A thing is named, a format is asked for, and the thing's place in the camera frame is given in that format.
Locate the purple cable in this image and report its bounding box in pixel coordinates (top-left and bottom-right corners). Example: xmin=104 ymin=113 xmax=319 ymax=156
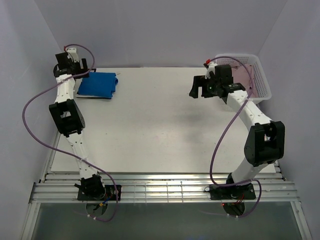
xmin=22 ymin=43 xmax=119 ymax=223
xmin=204 ymin=55 xmax=263 ymax=219

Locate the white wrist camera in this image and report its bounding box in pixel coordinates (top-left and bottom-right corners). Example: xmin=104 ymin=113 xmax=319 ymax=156
xmin=64 ymin=47 xmax=79 ymax=63
xmin=203 ymin=59 xmax=218 ymax=79

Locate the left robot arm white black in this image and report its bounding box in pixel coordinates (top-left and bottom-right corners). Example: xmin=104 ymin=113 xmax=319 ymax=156
xmin=49 ymin=47 xmax=106 ymax=200

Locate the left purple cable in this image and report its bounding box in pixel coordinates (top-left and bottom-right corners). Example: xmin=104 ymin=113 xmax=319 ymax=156
xmin=22 ymin=43 xmax=119 ymax=223

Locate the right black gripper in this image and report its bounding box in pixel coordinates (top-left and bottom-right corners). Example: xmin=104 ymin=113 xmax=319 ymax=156
xmin=189 ymin=75 xmax=221 ymax=99

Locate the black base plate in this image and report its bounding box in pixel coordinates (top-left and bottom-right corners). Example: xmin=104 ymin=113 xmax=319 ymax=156
xmin=76 ymin=184 xmax=122 ymax=201
xmin=204 ymin=183 xmax=256 ymax=200

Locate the pink garment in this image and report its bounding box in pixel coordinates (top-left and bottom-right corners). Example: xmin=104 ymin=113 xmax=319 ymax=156
xmin=230 ymin=62 xmax=258 ymax=98

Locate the blue tank top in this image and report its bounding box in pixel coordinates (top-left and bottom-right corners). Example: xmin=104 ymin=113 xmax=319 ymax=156
xmin=77 ymin=72 xmax=118 ymax=98

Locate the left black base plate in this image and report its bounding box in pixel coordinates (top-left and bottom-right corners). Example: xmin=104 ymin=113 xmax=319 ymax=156
xmin=76 ymin=184 xmax=122 ymax=201

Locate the white plastic basket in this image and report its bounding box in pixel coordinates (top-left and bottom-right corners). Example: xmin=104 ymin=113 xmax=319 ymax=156
xmin=215 ymin=53 xmax=272 ymax=104

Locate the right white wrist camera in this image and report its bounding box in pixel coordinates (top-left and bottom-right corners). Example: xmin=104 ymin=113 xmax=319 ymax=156
xmin=203 ymin=59 xmax=218 ymax=79

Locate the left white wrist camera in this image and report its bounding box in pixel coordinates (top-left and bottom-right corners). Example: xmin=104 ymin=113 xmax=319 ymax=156
xmin=64 ymin=47 xmax=79 ymax=63

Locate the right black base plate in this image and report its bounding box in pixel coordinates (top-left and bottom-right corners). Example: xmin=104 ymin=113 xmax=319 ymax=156
xmin=204 ymin=183 xmax=256 ymax=200

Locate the aluminium rail frame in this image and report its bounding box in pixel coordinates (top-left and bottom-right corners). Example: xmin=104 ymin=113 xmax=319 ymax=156
xmin=28 ymin=69 xmax=300 ymax=205

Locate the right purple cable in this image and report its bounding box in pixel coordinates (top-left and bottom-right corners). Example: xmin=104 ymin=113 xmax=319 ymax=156
xmin=204 ymin=55 xmax=263 ymax=219

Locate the black white striped tank top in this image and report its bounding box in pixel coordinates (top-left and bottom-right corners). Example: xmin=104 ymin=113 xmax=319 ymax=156
xmin=75 ymin=93 xmax=112 ymax=100

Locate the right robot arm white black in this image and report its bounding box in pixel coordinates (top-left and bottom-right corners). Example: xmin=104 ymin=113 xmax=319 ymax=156
xmin=189 ymin=62 xmax=285 ymax=200

